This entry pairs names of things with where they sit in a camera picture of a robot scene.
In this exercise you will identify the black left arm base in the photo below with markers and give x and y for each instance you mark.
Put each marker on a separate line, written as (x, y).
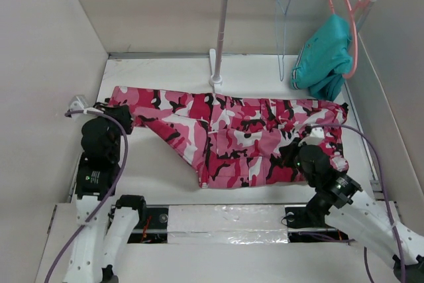
(153, 220)

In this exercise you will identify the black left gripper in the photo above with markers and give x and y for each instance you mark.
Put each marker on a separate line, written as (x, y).
(121, 113)

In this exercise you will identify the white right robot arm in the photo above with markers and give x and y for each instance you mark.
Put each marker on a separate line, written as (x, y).
(340, 202)

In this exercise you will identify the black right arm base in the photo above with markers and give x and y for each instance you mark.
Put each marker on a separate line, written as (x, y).
(303, 229)

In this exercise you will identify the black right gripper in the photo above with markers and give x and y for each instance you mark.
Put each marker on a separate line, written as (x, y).
(289, 150)

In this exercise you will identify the blue wire hanger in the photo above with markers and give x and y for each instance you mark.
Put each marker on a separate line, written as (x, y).
(280, 30)

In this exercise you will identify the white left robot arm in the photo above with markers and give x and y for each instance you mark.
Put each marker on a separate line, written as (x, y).
(105, 221)

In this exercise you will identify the pink plastic hanger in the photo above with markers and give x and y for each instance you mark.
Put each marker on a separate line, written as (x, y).
(360, 4)

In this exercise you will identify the pink camouflage trousers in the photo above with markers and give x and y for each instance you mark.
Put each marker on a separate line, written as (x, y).
(234, 142)

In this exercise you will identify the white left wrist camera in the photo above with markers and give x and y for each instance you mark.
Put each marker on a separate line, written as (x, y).
(78, 103)

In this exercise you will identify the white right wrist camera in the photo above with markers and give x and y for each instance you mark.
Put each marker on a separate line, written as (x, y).
(315, 137)

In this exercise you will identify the teal shorts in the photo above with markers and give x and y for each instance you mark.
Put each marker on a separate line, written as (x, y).
(323, 60)

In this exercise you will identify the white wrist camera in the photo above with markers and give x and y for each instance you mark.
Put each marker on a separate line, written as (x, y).
(78, 103)
(315, 137)

